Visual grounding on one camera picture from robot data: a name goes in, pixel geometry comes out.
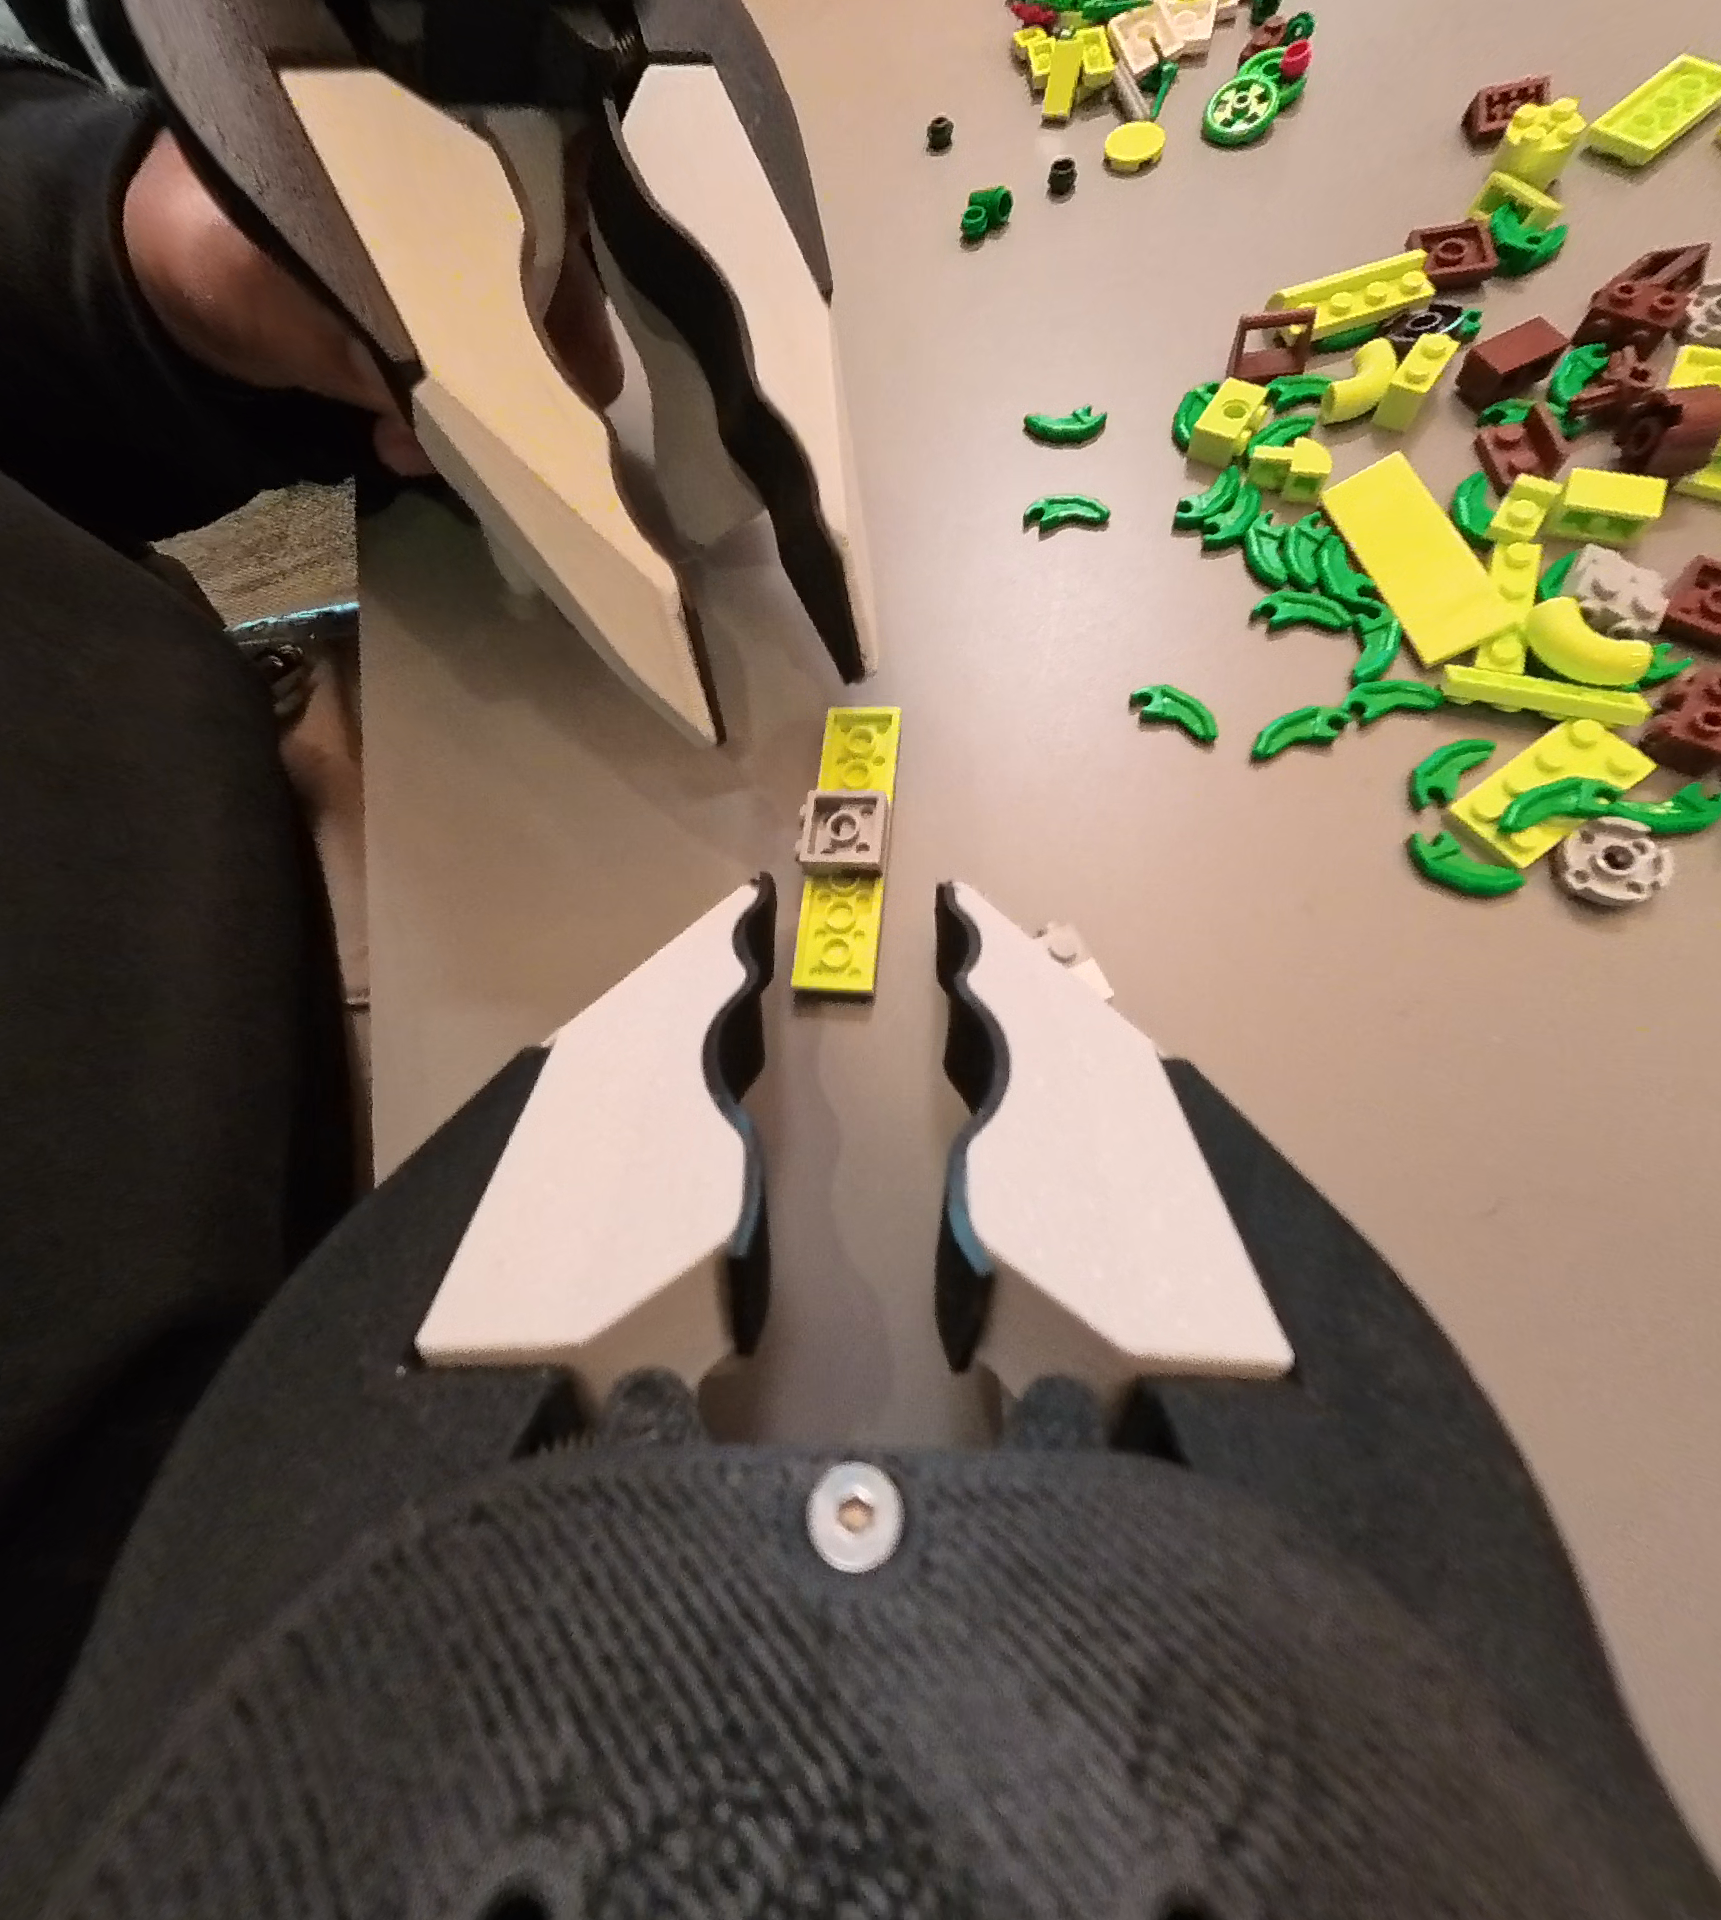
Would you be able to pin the green curved leaf piece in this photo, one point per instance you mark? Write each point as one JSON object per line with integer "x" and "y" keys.
{"x": 1175, "y": 717}
{"x": 1065, "y": 428}
{"x": 1065, "y": 518}

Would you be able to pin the lime round tile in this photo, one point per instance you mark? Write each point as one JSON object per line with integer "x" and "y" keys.
{"x": 1138, "y": 148}

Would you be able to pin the pile of mixed toy bricks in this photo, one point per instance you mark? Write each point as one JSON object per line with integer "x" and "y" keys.
{"x": 1416, "y": 555}

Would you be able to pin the green spoked wheel piece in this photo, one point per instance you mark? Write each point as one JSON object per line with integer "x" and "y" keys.
{"x": 1273, "y": 30}
{"x": 1219, "y": 129}

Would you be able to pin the light grey bracket brick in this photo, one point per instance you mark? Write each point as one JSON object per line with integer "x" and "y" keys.
{"x": 1077, "y": 961}

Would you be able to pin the person's left hand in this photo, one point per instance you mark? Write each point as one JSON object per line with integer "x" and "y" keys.
{"x": 231, "y": 285}

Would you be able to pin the heap of small brick parts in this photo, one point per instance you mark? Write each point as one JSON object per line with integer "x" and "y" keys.
{"x": 1086, "y": 44}

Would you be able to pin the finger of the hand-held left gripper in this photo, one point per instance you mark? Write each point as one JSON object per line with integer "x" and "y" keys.
{"x": 754, "y": 300}
{"x": 500, "y": 375}

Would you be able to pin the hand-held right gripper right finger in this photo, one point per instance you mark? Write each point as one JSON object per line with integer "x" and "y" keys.
{"x": 1115, "y": 1200}

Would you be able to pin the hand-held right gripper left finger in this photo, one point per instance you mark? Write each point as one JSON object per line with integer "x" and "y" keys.
{"x": 590, "y": 1200}

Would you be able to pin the lime long studded plate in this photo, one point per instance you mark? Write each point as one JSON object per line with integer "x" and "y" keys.
{"x": 844, "y": 939}

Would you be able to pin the grey lego bracket piece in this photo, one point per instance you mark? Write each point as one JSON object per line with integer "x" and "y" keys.
{"x": 844, "y": 830}

